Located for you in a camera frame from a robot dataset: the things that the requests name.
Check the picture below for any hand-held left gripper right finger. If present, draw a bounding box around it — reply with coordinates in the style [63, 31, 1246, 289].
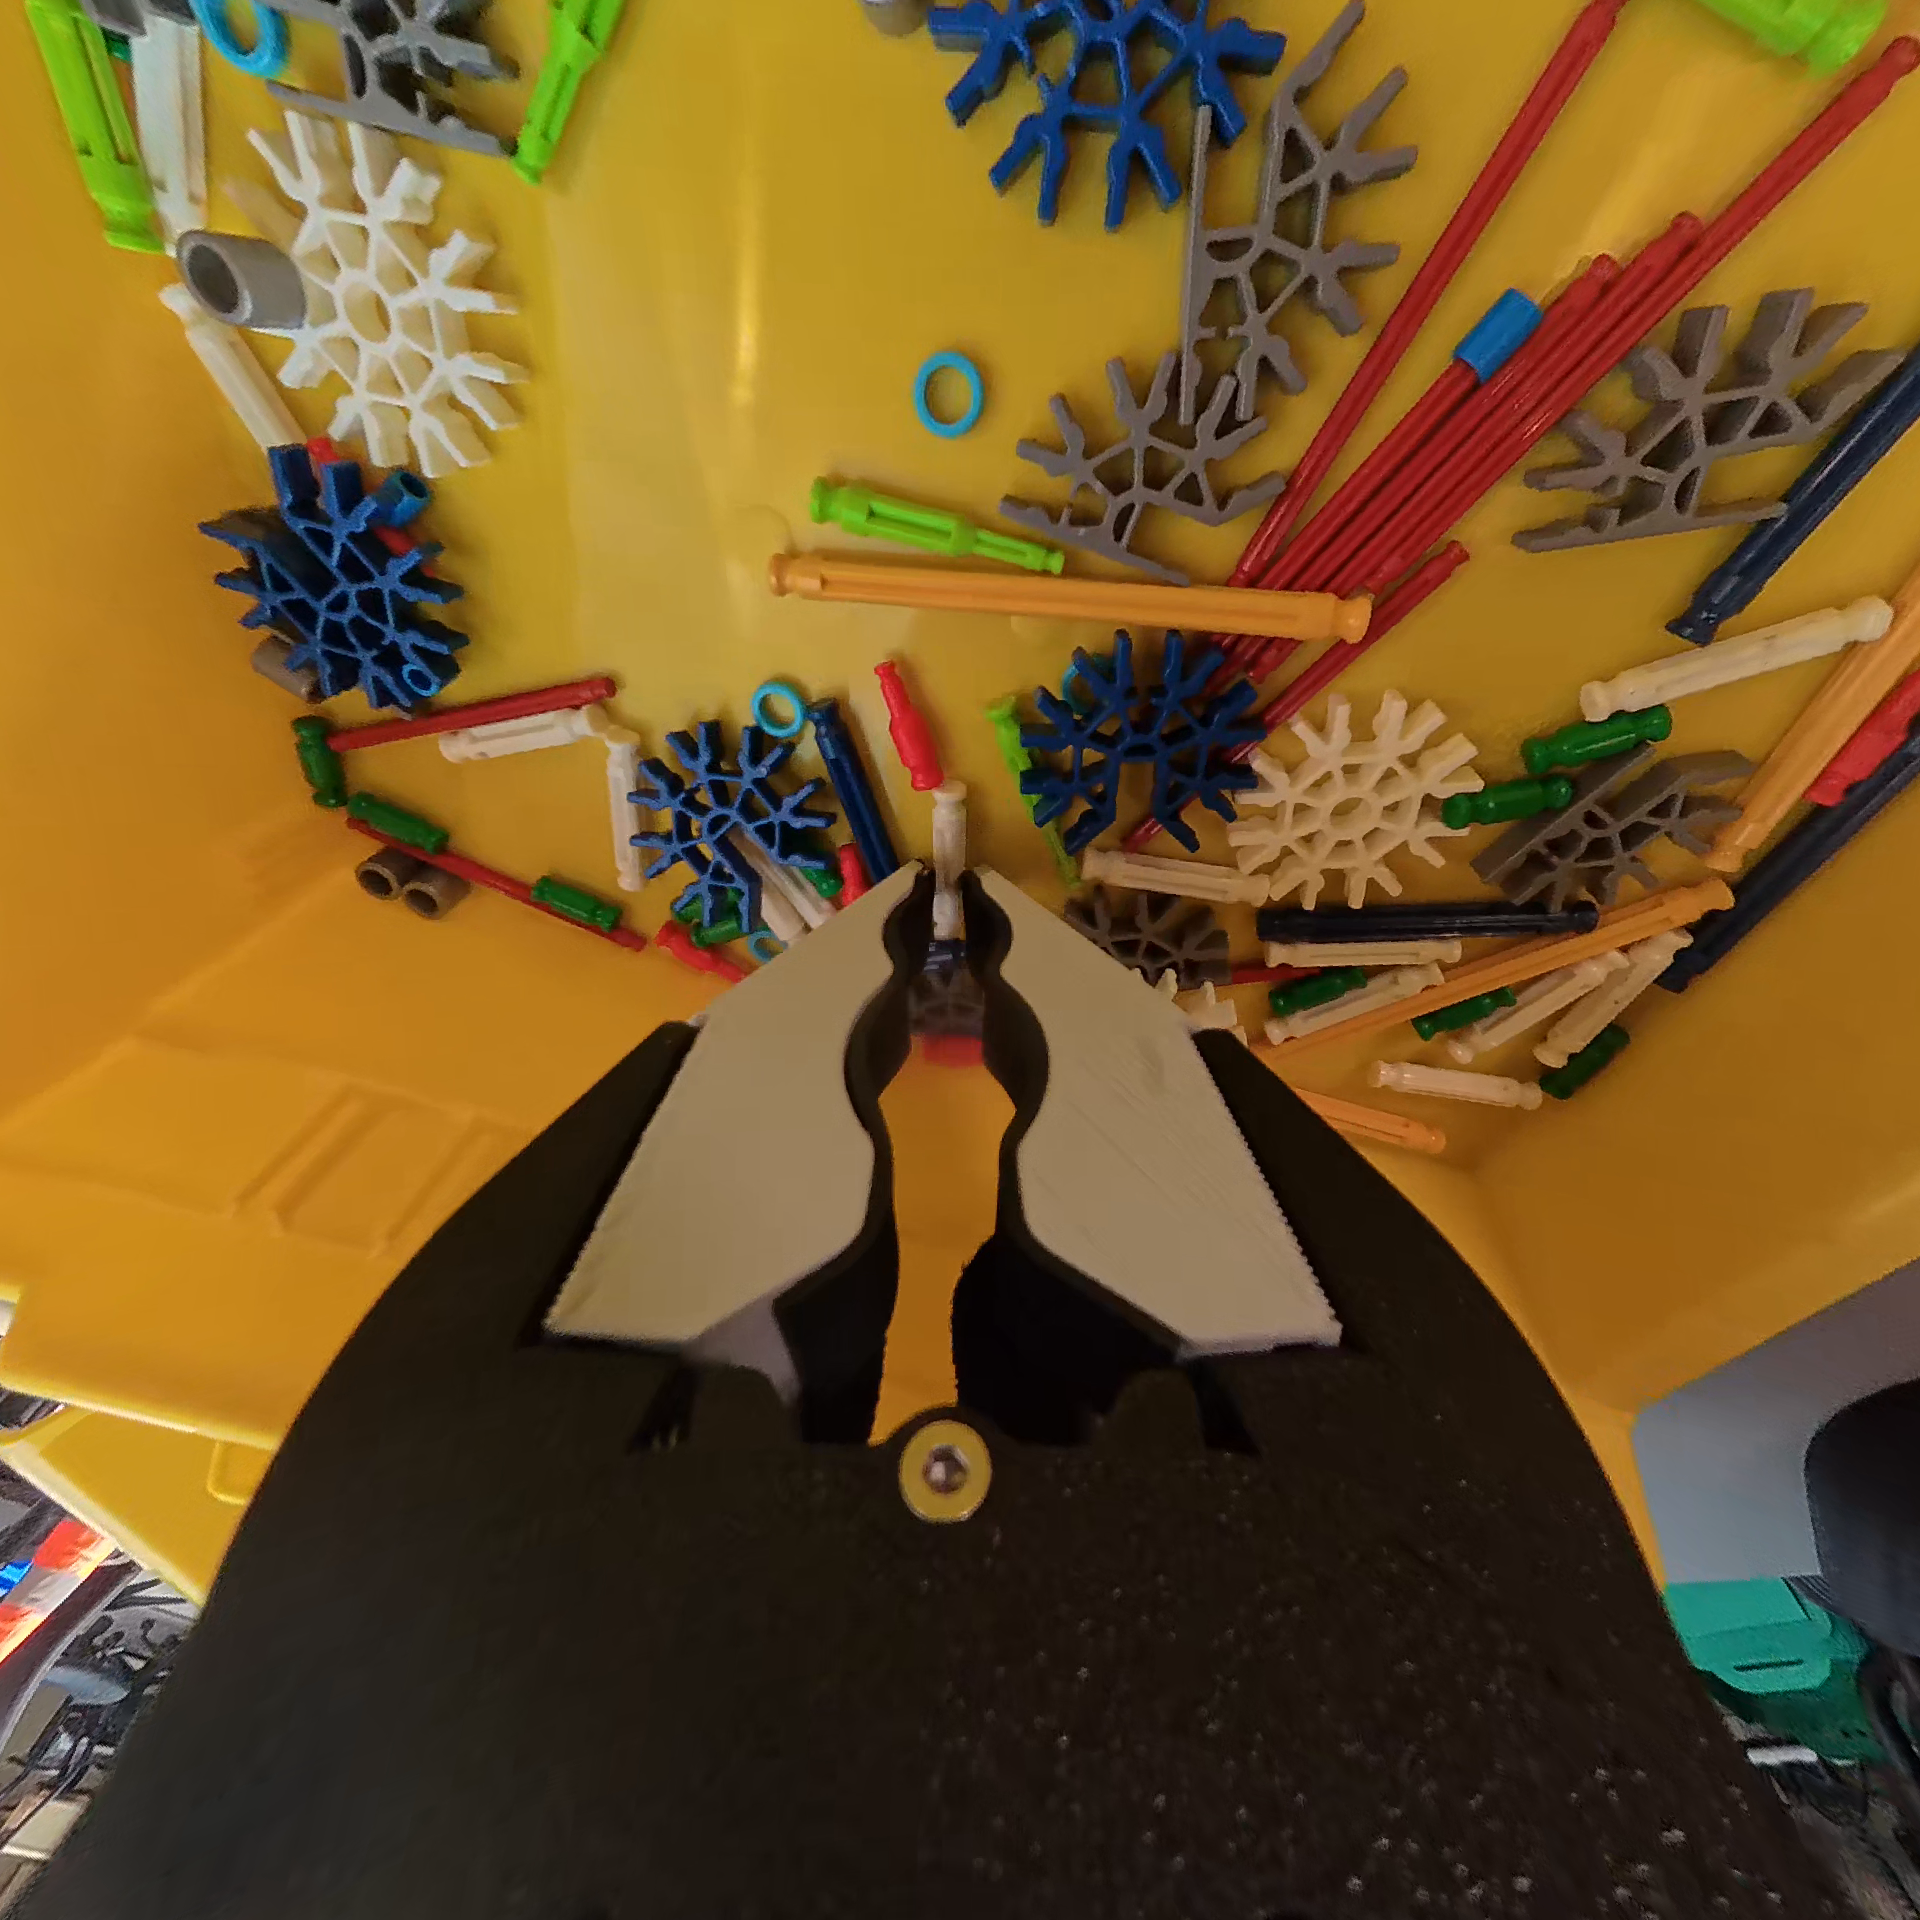
[957, 880, 1347, 1417]

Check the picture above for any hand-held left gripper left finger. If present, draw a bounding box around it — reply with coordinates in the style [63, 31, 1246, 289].
[547, 870, 929, 1417]

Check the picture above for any yellow bin with toy pieces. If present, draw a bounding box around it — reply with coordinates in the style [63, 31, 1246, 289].
[0, 0, 1920, 1593]

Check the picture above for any pile of colourful toy pieces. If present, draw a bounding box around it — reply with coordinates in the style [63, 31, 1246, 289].
[0, 0, 1920, 1157]

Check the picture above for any green plastic crate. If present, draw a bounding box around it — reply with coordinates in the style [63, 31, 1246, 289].
[1666, 1582, 1898, 1770]

